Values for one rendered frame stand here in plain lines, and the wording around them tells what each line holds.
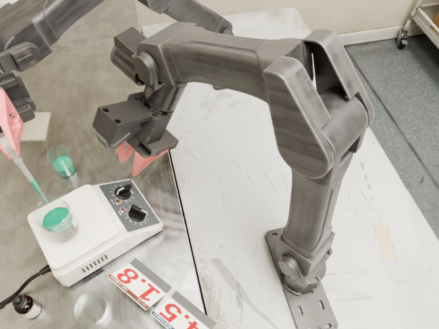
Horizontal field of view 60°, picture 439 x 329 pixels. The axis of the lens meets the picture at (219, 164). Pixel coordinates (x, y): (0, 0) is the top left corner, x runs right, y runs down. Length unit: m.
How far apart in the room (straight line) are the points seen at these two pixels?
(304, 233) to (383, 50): 2.32
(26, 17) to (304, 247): 0.51
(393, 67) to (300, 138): 2.33
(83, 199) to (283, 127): 0.44
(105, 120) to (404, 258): 0.60
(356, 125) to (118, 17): 0.93
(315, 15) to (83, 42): 1.62
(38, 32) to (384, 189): 0.71
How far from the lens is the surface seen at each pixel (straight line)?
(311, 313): 0.72
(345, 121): 0.40
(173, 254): 0.74
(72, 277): 0.72
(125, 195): 0.75
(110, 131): 0.56
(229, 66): 0.43
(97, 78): 1.04
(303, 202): 0.50
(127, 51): 0.61
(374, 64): 2.66
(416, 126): 2.40
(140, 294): 0.69
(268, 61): 0.38
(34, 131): 0.95
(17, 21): 0.64
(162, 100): 0.59
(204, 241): 0.75
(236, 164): 0.84
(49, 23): 0.64
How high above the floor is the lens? 1.59
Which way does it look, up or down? 56 degrees down
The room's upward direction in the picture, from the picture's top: 4 degrees clockwise
